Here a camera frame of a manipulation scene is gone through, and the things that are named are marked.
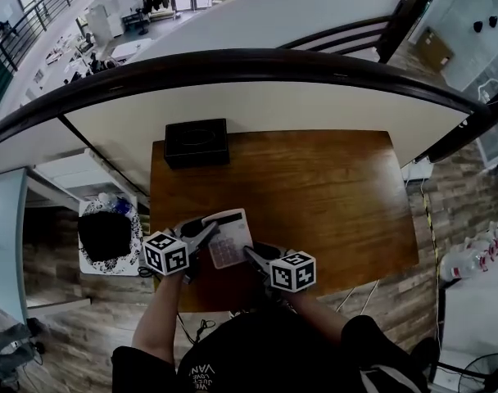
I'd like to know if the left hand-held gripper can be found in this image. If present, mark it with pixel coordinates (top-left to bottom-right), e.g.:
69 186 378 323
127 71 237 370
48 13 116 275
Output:
142 218 222 285

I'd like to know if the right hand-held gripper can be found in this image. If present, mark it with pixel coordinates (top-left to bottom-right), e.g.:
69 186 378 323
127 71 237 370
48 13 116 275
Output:
242 242 317 305

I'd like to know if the white calculator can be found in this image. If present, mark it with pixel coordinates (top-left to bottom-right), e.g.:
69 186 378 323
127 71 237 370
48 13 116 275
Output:
201 207 256 270

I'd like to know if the person's left forearm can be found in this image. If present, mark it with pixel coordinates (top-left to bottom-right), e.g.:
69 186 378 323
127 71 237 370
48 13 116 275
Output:
131 274 183 364

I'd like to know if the person's right forearm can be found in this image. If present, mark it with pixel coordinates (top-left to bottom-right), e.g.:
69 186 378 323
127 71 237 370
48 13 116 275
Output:
281 291 353 348

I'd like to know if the brown wooden table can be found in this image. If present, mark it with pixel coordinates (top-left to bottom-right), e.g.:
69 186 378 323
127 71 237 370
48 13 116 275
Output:
149 129 420 315

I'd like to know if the clear water bottle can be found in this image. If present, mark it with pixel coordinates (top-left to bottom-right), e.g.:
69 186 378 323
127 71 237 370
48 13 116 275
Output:
98 192 132 215

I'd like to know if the black tissue box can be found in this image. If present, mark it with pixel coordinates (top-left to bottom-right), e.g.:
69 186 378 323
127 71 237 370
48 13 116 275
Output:
164 117 231 170

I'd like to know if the black bag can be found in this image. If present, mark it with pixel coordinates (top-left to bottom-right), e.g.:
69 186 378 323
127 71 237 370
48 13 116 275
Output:
77 210 137 264

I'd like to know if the white patterned stool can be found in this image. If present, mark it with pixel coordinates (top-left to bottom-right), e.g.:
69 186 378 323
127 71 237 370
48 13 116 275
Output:
77 196 144 278

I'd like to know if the person's black printed shirt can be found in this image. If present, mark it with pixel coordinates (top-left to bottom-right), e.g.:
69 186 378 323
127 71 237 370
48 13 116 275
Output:
111 307 429 393

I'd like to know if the white shelf unit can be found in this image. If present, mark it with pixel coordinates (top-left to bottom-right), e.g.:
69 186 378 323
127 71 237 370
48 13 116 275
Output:
30 147 140 215

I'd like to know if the cream partition panel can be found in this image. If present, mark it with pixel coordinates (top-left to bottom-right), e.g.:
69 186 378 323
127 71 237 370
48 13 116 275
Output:
61 80 473 205

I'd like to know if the yellow black striped tape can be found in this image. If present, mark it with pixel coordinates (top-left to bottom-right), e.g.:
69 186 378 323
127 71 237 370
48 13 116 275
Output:
419 185 441 270

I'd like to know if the black curved handrail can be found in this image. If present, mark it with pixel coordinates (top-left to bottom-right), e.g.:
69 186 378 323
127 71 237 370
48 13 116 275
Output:
0 47 492 151

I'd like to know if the light blue table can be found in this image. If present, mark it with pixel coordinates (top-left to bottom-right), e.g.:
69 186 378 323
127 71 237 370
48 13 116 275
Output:
0 167 29 323

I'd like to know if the clothes rack with dark coats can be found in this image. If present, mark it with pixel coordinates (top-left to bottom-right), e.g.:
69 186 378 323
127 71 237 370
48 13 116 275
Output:
141 0 173 16

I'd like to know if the black standing fan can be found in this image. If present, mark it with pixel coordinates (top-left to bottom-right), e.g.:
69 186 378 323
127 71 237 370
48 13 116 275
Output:
436 352 498 393

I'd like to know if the brown cardboard box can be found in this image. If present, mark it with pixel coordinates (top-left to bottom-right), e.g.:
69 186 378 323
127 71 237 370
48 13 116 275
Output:
414 26 455 74

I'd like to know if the black cable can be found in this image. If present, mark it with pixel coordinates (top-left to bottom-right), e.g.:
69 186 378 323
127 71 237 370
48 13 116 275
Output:
174 312 218 344

